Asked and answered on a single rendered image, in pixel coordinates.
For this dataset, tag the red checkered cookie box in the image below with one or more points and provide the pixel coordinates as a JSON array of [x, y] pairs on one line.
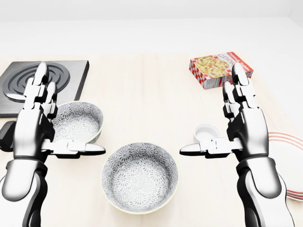
[[213, 68]]

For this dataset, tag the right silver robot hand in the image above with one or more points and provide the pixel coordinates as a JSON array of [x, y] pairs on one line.
[[254, 132]]

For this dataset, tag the white plate with red rings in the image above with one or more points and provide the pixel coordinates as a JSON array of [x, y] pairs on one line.
[[291, 151]]

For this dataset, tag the patterned grey bowl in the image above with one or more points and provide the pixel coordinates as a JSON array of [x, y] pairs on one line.
[[78, 120], [140, 179]]

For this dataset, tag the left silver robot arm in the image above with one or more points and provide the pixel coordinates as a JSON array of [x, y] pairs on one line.
[[21, 189]]

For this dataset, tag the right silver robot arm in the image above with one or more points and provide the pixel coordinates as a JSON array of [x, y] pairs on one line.
[[265, 191]]

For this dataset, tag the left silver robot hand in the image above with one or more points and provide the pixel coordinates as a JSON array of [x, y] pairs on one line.
[[28, 132]]

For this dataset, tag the flat dark stove plate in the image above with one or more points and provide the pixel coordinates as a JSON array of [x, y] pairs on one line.
[[71, 73]]

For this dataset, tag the small white ramekin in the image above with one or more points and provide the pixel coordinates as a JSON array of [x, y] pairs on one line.
[[206, 133]]

